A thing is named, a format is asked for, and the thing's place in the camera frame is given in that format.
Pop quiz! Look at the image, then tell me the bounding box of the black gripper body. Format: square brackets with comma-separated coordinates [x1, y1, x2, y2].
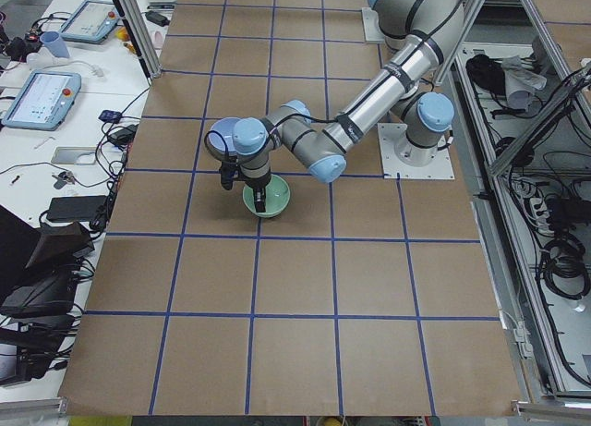
[237, 152, 271, 189]

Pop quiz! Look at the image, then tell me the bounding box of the green bowl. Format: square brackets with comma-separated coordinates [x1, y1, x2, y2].
[242, 174, 291, 218]

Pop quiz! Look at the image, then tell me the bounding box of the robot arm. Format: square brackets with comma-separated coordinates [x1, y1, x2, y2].
[232, 30, 458, 217]
[368, 0, 464, 57]

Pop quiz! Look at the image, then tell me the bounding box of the blue bowl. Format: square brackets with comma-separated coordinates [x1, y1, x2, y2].
[206, 117, 239, 160]

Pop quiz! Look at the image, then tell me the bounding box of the small blue black device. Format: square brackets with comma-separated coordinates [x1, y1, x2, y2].
[99, 109, 123, 124]

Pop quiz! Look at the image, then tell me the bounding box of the black power adapter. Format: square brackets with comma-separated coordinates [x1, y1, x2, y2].
[145, 11, 170, 27]

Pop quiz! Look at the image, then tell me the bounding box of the right teach pendant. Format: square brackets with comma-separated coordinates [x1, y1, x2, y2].
[59, 0, 119, 44]

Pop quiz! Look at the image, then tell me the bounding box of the teach pendant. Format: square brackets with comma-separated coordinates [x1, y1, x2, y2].
[1, 70, 82, 131]
[59, 0, 119, 44]

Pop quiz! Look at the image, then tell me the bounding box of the left teach pendant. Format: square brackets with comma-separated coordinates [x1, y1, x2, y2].
[1, 70, 82, 131]

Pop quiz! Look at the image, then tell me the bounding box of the light blue cup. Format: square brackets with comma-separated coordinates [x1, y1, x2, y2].
[40, 30, 70, 58]

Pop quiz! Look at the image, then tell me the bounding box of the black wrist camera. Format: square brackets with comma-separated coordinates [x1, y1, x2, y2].
[219, 155, 239, 190]

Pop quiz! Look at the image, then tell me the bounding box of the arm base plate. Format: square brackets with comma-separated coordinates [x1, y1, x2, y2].
[378, 123, 454, 180]
[361, 7, 385, 44]

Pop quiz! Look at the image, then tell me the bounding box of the aluminium frame post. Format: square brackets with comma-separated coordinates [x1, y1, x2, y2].
[112, 0, 162, 79]

